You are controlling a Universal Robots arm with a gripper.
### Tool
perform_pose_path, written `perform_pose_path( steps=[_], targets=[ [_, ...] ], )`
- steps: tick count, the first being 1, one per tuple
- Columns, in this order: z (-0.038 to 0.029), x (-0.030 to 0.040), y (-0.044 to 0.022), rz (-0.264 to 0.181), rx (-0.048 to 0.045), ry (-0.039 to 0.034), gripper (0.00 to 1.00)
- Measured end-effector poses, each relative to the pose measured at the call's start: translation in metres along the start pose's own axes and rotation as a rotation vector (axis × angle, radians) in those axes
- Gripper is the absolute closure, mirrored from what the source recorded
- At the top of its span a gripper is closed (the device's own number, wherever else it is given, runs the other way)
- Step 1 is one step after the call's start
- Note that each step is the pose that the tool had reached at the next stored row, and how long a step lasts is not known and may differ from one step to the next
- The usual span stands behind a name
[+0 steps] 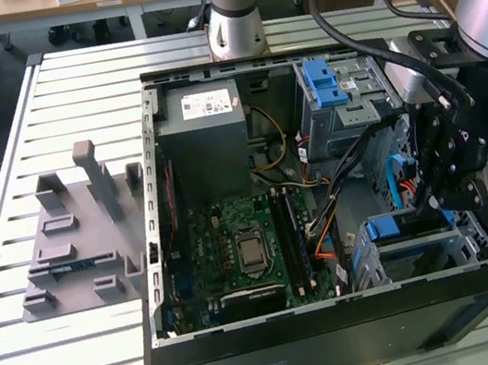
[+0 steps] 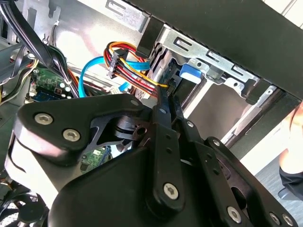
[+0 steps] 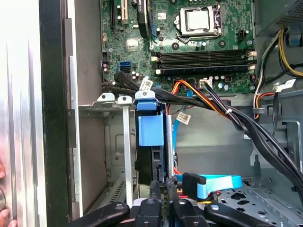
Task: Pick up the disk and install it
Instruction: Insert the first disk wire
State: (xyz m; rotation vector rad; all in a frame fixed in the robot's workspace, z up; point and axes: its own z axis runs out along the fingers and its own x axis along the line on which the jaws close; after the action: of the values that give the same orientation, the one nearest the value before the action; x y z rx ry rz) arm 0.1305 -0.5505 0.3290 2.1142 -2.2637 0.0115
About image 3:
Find black graphics card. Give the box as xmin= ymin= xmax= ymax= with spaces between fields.
xmin=136 ymin=0 xmax=153 ymax=40

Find metal disk bay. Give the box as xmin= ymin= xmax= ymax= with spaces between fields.
xmin=78 ymin=91 xmax=173 ymax=209

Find orange wire bundle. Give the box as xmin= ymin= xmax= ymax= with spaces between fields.
xmin=171 ymin=79 xmax=232 ymax=119

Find silver CPU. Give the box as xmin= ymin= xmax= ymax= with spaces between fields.
xmin=187 ymin=10 xmax=211 ymax=31

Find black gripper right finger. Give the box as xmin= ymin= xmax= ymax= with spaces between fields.
xmin=165 ymin=175 xmax=275 ymax=227

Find metal optical drive cage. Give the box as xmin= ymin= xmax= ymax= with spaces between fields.
xmin=231 ymin=89 xmax=303 ymax=227

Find black RAM slot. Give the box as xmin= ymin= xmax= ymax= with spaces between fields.
xmin=153 ymin=61 xmax=258 ymax=69
xmin=151 ymin=55 xmax=258 ymax=62
xmin=151 ymin=49 xmax=258 ymax=57

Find metal socket cover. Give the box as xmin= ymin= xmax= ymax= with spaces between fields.
xmin=177 ymin=5 xmax=223 ymax=40

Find green motherboard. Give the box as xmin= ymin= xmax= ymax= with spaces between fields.
xmin=100 ymin=0 xmax=258 ymax=95

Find black PC case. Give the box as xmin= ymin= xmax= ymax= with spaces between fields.
xmin=39 ymin=0 xmax=303 ymax=227

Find person's hand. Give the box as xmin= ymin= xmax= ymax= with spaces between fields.
xmin=0 ymin=160 xmax=18 ymax=227

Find blue data wire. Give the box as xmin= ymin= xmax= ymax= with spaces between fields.
xmin=174 ymin=89 xmax=242 ymax=201

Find hard disk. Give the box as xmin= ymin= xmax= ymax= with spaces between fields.
xmin=134 ymin=98 xmax=173 ymax=190

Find black cable bundle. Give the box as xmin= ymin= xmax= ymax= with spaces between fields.
xmin=113 ymin=70 xmax=303 ymax=197

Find grey power supply unit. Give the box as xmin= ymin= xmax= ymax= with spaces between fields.
xmin=254 ymin=0 xmax=303 ymax=38

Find yellow wire bundle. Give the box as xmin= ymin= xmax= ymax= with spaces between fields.
xmin=257 ymin=28 xmax=303 ymax=95

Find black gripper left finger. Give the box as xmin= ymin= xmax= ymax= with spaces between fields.
xmin=71 ymin=179 xmax=163 ymax=227

